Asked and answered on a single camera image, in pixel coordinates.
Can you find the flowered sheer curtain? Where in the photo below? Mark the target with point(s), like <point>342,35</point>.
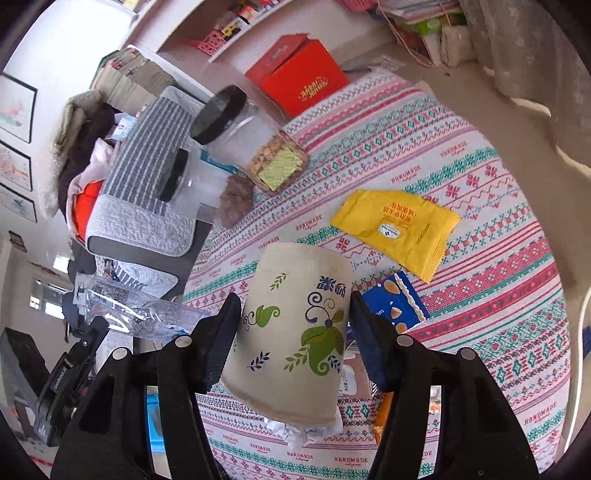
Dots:
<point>531,60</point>

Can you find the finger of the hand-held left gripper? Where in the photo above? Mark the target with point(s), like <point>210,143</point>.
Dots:
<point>90,337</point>

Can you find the black framed wall picture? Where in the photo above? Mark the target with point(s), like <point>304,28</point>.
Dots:
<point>18,203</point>
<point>16,108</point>
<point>16,166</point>

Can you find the beige leaf-print paper cup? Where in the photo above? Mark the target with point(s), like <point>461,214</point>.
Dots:
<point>286,323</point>

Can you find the white pink garment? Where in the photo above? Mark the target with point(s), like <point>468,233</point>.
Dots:
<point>94,170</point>

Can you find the patterned woven cloth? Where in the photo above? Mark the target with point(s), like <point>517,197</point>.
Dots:
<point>485,277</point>

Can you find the green-print cardboard box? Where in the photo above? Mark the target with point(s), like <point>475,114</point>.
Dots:
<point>429,28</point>

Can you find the yellow snack packet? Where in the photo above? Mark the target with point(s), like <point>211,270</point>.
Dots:
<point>392,226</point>

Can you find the sticker sheets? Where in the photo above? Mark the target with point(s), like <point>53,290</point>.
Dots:
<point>383,62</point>

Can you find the orange cushion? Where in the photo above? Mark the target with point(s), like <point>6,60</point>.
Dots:
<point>87,207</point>

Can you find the beige fluffy blanket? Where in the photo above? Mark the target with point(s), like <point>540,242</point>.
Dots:
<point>69,124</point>

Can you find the small pink basket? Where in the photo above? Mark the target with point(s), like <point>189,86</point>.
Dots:
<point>210,44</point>

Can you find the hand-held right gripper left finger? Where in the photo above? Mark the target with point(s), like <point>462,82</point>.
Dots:
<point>221,341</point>

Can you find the stack of papers and folders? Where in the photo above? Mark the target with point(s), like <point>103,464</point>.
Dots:
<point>415,11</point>

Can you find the white blue small box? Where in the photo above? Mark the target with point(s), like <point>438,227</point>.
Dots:
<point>214,161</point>

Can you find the crumpled white paper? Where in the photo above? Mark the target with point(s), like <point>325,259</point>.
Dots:
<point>300,431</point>

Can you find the clear jar with biscuits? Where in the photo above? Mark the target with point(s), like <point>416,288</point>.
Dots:
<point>240,138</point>

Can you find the orange snack packet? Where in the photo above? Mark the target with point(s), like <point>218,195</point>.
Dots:
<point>383,415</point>

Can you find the white shelf unit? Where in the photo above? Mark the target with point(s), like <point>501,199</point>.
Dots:
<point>184,27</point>

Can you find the pink plastic basket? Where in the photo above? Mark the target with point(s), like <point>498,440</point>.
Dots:
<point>358,5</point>

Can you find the grey striped quilt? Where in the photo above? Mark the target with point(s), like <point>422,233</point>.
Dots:
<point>138,152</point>

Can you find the red cardboard box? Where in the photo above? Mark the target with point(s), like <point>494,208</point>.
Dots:
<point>300,78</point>

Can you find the dark brown cloth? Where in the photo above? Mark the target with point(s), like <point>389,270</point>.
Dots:
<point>87,143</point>

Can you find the white cloth bag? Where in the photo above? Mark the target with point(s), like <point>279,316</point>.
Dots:
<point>455,44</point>

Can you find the clear plastic bottle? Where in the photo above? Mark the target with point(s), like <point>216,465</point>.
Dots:
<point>138,318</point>

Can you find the blue snack packet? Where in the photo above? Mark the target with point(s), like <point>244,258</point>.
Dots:
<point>397,295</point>

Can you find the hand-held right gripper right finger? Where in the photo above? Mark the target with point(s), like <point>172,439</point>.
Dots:
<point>369,346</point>

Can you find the clear jar with brown nuts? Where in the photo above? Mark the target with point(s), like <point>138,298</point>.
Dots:
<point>203,189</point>

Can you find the stack of books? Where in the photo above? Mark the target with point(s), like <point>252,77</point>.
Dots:
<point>129,74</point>

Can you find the yellow toy truck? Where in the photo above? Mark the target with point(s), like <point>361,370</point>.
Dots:
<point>228,30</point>

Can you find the white paper packet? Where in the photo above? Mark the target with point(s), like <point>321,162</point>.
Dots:
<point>348,376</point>

